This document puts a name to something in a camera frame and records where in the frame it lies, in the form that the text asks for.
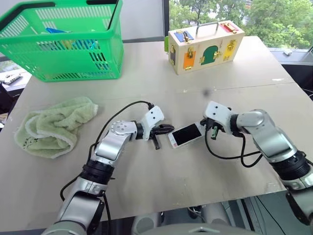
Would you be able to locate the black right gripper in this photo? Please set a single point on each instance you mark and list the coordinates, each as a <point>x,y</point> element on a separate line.
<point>209,125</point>

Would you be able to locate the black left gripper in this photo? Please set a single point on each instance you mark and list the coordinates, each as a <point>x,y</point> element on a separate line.
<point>154,132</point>

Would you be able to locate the white smartphone with red sticker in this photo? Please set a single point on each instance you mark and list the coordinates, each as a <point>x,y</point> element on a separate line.
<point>185,134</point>

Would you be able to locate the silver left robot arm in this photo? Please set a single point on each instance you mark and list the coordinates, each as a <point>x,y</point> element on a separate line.
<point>110,147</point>

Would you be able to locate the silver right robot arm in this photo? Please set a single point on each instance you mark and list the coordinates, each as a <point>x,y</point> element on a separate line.
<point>269,137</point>

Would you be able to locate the green terminal connector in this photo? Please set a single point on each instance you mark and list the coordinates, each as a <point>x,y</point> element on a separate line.
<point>214,133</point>

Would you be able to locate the wooden lock puzzle box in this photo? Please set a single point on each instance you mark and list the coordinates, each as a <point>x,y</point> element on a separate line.
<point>207,39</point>

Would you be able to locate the grey rounded cylinder shape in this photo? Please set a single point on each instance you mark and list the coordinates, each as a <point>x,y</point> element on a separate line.
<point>216,214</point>
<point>146,224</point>

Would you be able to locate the green terry towel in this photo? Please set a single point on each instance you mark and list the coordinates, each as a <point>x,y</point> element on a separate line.
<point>56,122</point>

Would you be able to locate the small grey box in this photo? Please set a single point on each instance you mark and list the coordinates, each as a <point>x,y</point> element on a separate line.
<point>288,52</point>

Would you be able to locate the green plastic shopping basket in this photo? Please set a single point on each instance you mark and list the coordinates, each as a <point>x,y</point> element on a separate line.
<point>49,38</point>

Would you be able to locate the blue foil packet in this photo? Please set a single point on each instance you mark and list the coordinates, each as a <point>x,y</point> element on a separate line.
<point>55,30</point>

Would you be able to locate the white side desk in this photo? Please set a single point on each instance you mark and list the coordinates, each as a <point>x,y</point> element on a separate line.
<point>18,86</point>

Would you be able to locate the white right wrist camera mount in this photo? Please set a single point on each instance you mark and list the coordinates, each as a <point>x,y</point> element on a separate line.
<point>217,110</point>

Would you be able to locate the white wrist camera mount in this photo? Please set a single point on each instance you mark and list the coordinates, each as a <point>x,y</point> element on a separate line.
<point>152,116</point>
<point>217,110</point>

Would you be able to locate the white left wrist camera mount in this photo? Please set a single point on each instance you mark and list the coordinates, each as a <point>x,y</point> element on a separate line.
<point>152,116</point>

